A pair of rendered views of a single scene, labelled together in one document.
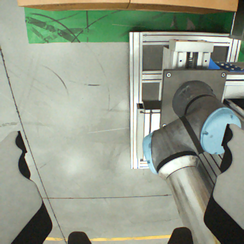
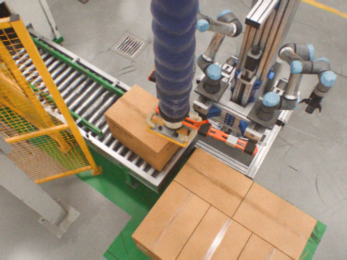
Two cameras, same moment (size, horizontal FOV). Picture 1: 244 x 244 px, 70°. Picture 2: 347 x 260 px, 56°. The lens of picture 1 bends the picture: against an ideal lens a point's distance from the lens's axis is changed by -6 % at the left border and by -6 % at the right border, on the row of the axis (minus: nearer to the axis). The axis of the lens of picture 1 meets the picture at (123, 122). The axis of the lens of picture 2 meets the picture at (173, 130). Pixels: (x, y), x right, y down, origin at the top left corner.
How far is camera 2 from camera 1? 214 cm
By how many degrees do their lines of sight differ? 15
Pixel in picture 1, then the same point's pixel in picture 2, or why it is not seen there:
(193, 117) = (276, 107)
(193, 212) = (296, 83)
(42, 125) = not seen: outside the picture
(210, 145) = (277, 96)
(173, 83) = (270, 123)
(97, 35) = not seen: hidden behind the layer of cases
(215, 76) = (252, 117)
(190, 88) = (266, 117)
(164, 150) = (292, 102)
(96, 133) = (313, 134)
